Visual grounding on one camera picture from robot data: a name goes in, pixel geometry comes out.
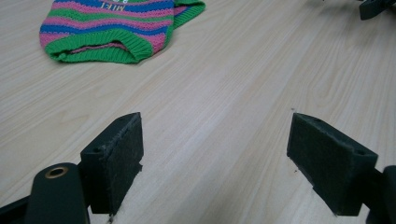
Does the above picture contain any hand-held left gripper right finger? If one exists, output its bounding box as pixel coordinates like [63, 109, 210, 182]
[286, 112, 379, 217]

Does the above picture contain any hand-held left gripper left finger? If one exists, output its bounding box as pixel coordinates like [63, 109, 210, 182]
[78, 112, 145, 217]

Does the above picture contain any striped knitted sweater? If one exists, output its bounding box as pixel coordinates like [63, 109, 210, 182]
[38, 0, 206, 64]

